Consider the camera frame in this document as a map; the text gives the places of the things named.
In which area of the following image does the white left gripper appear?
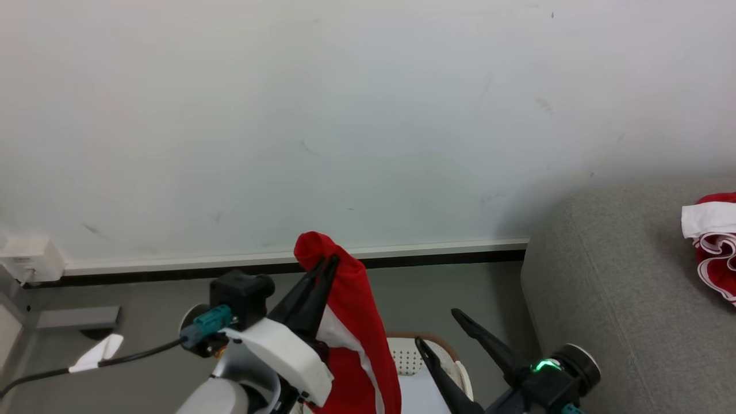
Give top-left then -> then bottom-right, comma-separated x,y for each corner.
221,255 -> 340,407

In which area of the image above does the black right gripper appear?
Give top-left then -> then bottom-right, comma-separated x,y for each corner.
415,308 -> 577,414

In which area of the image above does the red jersey with lettering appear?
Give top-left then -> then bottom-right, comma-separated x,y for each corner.
293,231 -> 403,414

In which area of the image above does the red garment with white sleeve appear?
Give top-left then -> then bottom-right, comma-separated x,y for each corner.
681,192 -> 736,307

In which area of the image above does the grey fabric sofa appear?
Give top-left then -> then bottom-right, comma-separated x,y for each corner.
520,177 -> 736,414

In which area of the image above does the white plastic laundry basket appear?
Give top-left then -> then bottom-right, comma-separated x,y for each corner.
384,331 -> 476,414

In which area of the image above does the white black baseboard strip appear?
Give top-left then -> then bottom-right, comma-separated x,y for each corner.
23,238 -> 530,288

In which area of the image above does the white tape tag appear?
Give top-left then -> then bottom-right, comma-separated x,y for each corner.
68,333 -> 125,374

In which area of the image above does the grey metal foot bar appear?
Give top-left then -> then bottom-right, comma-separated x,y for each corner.
35,306 -> 122,330

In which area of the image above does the black cable with teal plug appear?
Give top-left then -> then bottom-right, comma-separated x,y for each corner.
0,305 -> 233,398

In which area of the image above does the white wall socket box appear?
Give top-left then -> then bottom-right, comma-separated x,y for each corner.
0,235 -> 66,284

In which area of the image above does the grey cabinet frame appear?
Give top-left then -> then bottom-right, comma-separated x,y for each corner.
0,266 -> 39,377

